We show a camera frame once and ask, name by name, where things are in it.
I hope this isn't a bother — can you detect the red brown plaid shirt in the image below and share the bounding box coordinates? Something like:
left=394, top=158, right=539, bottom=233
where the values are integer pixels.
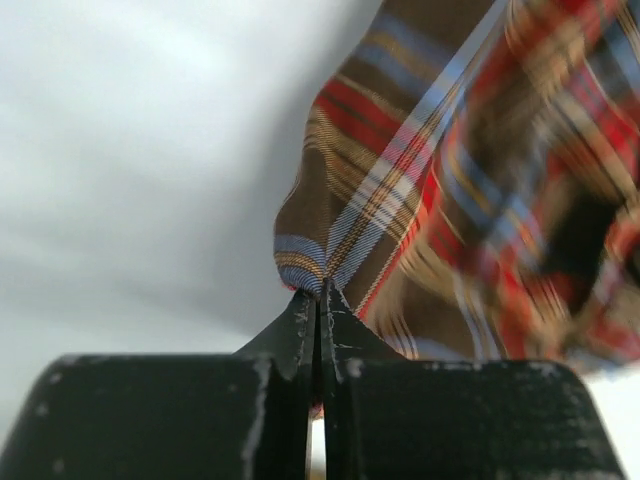
left=274, top=1, right=639, bottom=372

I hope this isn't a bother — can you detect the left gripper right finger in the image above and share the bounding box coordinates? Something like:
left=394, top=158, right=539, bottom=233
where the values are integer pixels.
left=319, top=283, right=624, bottom=479

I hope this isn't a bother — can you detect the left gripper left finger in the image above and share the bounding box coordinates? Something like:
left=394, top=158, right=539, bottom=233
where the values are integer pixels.
left=1, top=293, right=317, bottom=480

